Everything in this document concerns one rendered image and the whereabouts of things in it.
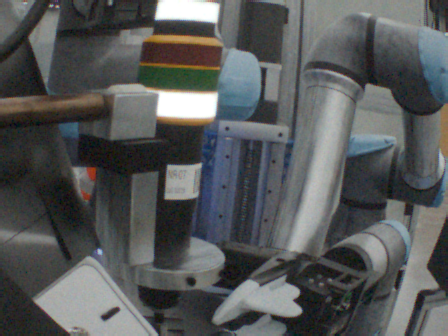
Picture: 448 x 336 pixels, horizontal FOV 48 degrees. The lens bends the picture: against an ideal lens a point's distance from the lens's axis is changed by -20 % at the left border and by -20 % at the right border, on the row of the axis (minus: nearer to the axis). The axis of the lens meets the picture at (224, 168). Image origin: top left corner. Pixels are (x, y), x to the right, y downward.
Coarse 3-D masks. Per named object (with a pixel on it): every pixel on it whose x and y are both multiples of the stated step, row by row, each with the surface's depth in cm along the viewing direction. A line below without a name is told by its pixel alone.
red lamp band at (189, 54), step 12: (144, 48) 30; (156, 48) 29; (168, 48) 29; (180, 48) 29; (192, 48) 29; (204, 48) 29; (216, 48) 30; (144, 60) 30; (156, 60) 29; (168, 60) 29; (180, 60) 29; (192, 60) 29; (204, 60) 29; (216, 60) 30
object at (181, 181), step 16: (160, 128) 30; (176, 128) 30; (192, 128) 31; (176, 144) 30; (192, 144) 31; (176, 160) 30; (192, 160) 31; (160, 176) 31; (176, 176) 31; (192, 176) 31; (160, 192) 31; (176, 192) 31; (192, 192) 31; (160, 208) 31; (176, 208) 31; (192, 208) 32; (160, 224) 31; (176, 224) 31; (160, 240) 31; (176, 240) 32; (160, 256) 31; (176, 256) 32; (144, 288) 33; (160, 304) 32; (176, 304) 33
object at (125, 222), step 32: (128, 96) 27; (96, 128) 27; (128, 128) 27; (96, 160) 28; (128, 160) 27; (160, 160) 29; (128, 192) 29; (96, 224) 31; (128, 224) 29; (128, 256) 29; (192, 256) 32; (160, 288) 30; (192, 288) 30
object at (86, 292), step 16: (80, 272) 28; (96, 272) 28; (48, 288) 26; (64, 288) 27; (80, 288) 27; (96, 288) 28; (112, 288) 28; (48, 304) 26; (64, 304) 26; (80, 304) 27; (96, 304) 27; (112, 304) 28; (128, 304) 28; (64, 320) 26; (80, 320) 26; (96, 320) 27; (112, 320) 28; (128, 320) 28; (144, 320) 29
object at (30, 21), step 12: (36, 0) 22; (48, 0) 22; (36, 12) 22; (24, 24) 22; (36, 24) 22; (12, 36) 22; (24, 36) 22; (0, 48) 21; (12, 48) 22; (0, 60) 21
